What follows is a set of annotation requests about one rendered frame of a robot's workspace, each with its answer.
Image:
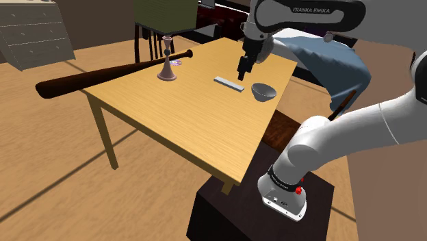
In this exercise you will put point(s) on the grey chest of drawers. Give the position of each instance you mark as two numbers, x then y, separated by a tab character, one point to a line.
35	33

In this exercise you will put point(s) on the dark brown baseball bat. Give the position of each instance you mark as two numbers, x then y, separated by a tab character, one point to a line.
100	77

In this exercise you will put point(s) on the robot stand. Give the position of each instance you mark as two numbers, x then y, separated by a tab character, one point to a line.
247	213

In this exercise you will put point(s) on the dark red sofa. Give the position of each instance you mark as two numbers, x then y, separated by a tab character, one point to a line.
223	20

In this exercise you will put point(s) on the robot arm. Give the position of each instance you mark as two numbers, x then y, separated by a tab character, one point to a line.
333	140

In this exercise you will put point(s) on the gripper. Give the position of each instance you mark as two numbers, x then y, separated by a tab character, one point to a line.
245	65

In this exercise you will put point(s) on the dark chair with green cushion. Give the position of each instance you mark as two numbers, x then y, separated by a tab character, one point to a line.
165	16

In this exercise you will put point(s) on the grey flat bar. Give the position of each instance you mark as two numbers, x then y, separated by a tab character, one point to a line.
229	83

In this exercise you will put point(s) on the wooden table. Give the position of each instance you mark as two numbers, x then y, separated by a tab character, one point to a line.
193	113

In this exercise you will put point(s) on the shiny compact disc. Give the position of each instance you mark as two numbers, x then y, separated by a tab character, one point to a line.
176	62

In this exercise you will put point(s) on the grey bowl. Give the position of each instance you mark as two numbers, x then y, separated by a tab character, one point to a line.
263	92

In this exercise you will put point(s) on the blue cloth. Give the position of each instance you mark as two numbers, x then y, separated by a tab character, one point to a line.
330	66

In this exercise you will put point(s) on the pink candlestick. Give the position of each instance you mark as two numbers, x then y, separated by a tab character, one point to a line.
166	68

